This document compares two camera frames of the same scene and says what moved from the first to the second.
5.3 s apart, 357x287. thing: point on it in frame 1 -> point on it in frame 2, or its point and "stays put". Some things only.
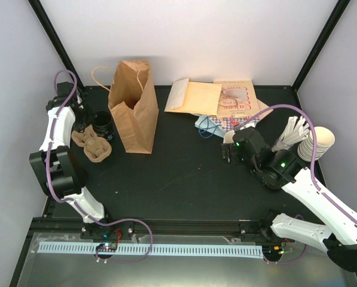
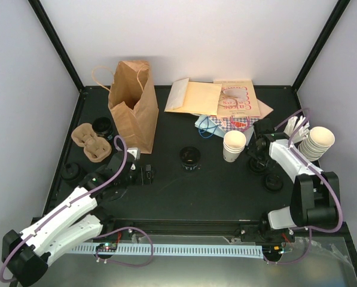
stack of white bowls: [325, 140] stays put
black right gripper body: [234, 159] -> [255, 152]
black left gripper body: [84, 118] -> [140, 179]
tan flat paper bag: [261, 106] stays put
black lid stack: [272, 185] stays put
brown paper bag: [133, 104] stays put
